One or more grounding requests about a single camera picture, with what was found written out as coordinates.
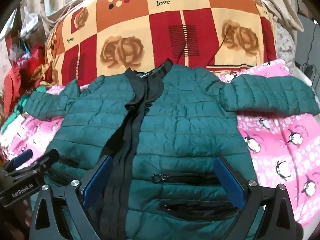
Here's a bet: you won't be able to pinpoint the beige cloth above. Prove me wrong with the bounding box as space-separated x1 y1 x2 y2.
250 0 304 32

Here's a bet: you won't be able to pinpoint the pale floral sheet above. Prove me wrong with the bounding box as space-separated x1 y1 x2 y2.
274 20 297 68

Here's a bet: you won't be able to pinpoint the red orange rose print quilt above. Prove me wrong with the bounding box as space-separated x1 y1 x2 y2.
45 0 277 87

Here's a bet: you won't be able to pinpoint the pink penguin print blanket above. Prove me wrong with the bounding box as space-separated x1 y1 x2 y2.
0 59 320 230

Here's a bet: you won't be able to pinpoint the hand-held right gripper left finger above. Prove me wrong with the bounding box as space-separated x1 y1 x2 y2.
31 155 114 240

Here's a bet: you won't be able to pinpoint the red clothes pile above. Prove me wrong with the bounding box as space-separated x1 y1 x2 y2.
4 42 54 110

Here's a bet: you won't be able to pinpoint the dark green puffer jacket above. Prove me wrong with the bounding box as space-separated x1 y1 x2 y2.
24 59 317 240

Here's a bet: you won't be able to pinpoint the black adapter cable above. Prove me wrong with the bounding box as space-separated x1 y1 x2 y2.
305 21 318 65

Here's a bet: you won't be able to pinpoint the black power adapter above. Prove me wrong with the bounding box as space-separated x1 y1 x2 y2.
303 64 317 75

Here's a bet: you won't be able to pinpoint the thin black cable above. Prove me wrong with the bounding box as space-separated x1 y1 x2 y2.
205 27 229 68

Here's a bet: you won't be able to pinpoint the clear plastic bags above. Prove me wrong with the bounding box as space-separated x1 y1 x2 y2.
7 5 41 63

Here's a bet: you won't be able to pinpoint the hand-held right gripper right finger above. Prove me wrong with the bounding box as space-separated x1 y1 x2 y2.
214 155 297 240

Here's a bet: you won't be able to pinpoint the teal green cloth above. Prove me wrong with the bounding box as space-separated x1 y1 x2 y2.
5 86 48 128

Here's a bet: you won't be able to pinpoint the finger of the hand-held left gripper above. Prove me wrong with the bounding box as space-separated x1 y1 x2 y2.
5 150 34 174
30 148 60 178

